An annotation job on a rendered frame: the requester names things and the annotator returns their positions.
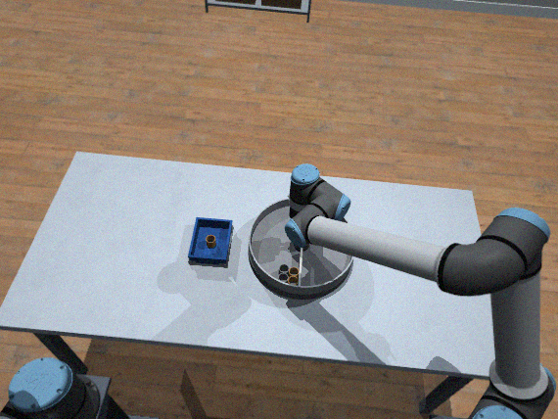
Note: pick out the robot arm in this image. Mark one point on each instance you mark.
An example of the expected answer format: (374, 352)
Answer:
(375, 248)
(39, 388)

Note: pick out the grey turntable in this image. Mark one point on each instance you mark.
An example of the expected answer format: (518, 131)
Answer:
(264, 253)

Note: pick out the blue crate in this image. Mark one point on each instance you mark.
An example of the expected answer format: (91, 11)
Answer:
(199, 248)

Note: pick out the steel bushing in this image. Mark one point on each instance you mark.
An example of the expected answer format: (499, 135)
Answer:
(283, 269)
(283, 278)

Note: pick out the white table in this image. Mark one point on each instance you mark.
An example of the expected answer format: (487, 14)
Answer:
(131, 261)

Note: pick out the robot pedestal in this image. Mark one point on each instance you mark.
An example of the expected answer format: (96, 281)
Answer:
(98, 401)

